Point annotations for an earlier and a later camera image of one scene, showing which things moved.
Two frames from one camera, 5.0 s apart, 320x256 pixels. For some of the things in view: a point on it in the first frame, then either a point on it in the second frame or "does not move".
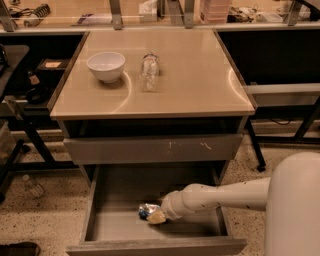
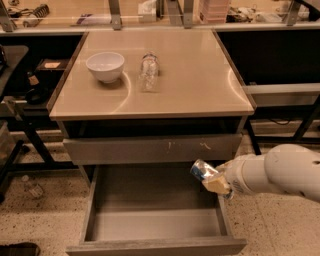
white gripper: (169, 205) -> (237, 176)
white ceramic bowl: (107, 65) does not move
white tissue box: (148, 11) does not move
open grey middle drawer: (112, 225) does not move
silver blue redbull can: (146, 209) -> (202, 169)
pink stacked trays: (215, 11) does not move
